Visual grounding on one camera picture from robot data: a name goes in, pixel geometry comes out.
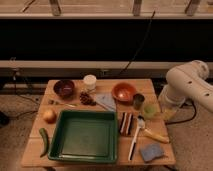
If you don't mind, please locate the yellow onion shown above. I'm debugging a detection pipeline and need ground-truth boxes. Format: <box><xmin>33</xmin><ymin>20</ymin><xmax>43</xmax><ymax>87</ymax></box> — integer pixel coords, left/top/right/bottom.
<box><xmin>43</xmin><ymin>109</ymin><xmax>56</xmax><ymax>123</ymax></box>

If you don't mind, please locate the white jar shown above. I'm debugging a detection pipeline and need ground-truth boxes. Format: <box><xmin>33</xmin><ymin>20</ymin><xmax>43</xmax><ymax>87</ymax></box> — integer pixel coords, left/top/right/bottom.
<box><xmin>83</xmin><ymin>75</ymin><xmax>97</xmax><ymax>91</ymax></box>

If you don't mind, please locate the light green cup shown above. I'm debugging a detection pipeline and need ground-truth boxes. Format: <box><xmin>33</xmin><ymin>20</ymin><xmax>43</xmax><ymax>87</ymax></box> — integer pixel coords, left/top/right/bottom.
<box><xmin>143</xmin><ymin>104</ymin><xmax>157</xmax><ymax>119</ymax></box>

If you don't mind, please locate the green plastic tray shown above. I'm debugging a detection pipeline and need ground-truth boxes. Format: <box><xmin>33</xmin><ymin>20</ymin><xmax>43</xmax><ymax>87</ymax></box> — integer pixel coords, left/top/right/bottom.
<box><xmin>48</xmin><ymin>110</ymin><xmax>118</xmax><ymax>163</ymax></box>

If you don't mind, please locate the grey metal cup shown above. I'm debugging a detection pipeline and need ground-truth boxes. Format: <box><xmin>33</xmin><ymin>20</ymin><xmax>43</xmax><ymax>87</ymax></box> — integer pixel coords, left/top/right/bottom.
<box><xmin>133</xmin><ymin>93</ymin><xmax>145</xmax><ymax>110</ymax></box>

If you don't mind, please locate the striped whiteboard eraser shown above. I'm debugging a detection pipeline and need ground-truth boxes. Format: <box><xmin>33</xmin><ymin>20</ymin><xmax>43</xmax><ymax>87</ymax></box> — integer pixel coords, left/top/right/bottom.
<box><xmin>119</xmin><ymin>112</ymin><xmax>133</xmax><ymax>136</ymax></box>

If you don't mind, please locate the wooden slatted table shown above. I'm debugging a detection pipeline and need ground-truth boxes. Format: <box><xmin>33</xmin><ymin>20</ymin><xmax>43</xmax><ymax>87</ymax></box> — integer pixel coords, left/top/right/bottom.
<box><xmin>21</xmin><ymin>79</ymin><xmax>176</xmax><ymax>168</ymax></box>

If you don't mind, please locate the orange bowl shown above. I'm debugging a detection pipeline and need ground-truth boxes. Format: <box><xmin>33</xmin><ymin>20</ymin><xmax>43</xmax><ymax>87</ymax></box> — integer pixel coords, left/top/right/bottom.
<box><xmin>111</xmin><ymin>82</ymin><xmax>136</xmax><ymax>102</ymax></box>

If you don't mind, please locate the small metal fork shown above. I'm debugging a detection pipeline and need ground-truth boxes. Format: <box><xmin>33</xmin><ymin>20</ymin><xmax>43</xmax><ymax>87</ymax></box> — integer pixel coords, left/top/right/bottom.
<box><xmin>48</xmin><ymin>99</ymin><xmax>76</xmax><ymax>107</ymax></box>

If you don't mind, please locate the blue sponge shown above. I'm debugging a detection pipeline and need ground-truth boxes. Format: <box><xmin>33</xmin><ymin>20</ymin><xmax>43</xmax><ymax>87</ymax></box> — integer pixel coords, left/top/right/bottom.
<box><xmin>140</xmin><ymin>143</ymin><xmax>164</xmax><ymax>162</ymax></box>

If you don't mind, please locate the yellow handled tool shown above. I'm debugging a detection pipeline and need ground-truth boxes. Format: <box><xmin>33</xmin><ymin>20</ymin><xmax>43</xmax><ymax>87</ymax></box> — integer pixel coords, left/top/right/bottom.
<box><xmin>143</xmin><ymin>129</ymin><xmax>170</xmax><ymax>143</ymax></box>

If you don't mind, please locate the black hanging cable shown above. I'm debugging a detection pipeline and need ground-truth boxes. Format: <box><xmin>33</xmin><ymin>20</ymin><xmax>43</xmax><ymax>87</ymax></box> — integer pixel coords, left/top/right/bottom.
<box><xmin>117</xmin><ymin>9</ymin><xmax>157</xmax><ymax>76</ymax></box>

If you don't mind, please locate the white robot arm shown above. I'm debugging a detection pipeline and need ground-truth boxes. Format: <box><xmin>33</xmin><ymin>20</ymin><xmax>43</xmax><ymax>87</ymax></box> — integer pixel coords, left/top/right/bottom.
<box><xmin>158</xmin><ymin>60</ymin><xmax>213</xmax><ymax>121</ymax></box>

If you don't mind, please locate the dark red bowl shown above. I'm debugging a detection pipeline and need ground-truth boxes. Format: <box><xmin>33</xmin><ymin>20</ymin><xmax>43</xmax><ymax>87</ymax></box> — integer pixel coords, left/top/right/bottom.
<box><xmin>53</xmin><ymin>80</ymin><xmax>75</xmax><ymax>99</ymax></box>

